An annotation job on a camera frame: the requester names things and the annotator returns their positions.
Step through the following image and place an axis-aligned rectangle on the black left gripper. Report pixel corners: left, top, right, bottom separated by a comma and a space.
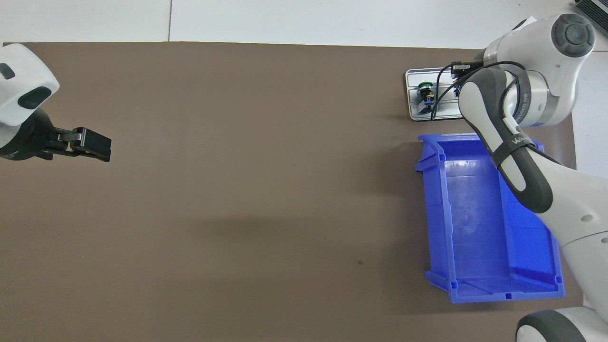
0, 108, 112, 163

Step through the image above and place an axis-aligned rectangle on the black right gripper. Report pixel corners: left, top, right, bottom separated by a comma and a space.
450, 61, 483, 80

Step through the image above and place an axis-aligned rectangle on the grey metal tray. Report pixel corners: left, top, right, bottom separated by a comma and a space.
405, 68, 468, 122

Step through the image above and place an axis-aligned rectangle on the dark grey ribbed device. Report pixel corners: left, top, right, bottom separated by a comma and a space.
572, 0, 608, 24

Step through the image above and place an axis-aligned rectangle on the blue plastic storage bin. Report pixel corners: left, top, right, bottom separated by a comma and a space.
415, 133, 566, 304

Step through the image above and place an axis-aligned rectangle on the brown table mat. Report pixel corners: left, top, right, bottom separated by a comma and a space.
0, 42, 585, 342

